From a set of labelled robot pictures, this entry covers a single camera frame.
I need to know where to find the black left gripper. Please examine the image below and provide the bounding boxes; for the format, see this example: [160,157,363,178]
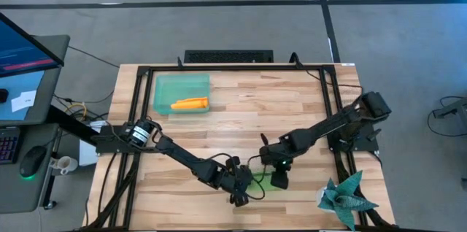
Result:
[223,156,255,208]

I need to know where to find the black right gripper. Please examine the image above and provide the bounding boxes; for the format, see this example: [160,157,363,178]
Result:
[259,140,293,190]

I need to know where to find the green microfiber towel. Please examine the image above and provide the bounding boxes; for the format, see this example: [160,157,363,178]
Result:
[247,171,282,192]

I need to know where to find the orange microfiber towel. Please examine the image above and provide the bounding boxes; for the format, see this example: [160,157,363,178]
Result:
[170,96,210,111]

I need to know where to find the teal translucent plastic basket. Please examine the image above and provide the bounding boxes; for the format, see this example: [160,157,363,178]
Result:
[153,71,212,115]

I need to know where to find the white plant pot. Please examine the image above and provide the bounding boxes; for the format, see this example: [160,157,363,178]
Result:
[314,186,331,214]

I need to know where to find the teal artificial plant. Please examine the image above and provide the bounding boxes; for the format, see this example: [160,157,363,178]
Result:
[317,169,380,232]

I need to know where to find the black mesh box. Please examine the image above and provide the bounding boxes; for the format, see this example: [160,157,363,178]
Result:
[183,49,274,64]

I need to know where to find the white box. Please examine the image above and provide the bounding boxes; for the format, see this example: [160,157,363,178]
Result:
[78,120,107,167]

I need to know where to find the white plastic cup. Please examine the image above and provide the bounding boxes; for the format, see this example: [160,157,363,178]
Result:
[49,155,79,177]

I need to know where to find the black stand base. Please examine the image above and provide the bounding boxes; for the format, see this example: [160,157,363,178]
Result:
[432,96,467,131]

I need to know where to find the black computer mouse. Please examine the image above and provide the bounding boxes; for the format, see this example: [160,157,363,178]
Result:
[18,144,48,179]

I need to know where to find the grey computer desk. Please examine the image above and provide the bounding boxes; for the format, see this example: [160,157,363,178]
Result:
[0,34,71,214]

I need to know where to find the white paper note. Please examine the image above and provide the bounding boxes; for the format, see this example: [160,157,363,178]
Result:
[10,90,37,113]

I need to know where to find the black backlit keyboard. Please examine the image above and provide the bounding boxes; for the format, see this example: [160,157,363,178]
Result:
[0,126,21,166]

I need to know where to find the computer monitor with blue screen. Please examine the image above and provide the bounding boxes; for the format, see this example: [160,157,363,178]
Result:
[0,12,66,79]

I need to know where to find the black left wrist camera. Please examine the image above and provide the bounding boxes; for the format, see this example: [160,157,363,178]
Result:
[236,166,255,189]

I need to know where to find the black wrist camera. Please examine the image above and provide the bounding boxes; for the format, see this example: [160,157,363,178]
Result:
[236,166,255,189]
[260,146,278,166]

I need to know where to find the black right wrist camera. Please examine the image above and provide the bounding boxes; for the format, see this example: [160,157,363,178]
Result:
[260,146,278,166]

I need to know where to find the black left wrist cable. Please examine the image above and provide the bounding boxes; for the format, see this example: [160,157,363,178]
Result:
[209,152,234,163]

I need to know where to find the black looping gripper cable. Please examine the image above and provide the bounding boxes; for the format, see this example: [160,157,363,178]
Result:
[247,179,266,201]

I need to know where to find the black hanging cable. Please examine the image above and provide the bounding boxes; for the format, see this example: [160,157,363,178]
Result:
[305,70,364,96]

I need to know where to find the black metal table frame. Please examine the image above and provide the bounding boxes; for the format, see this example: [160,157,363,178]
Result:
[82,52,398,232]

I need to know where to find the yellow cable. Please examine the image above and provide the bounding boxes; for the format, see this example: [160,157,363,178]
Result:
[63,102,88,123]

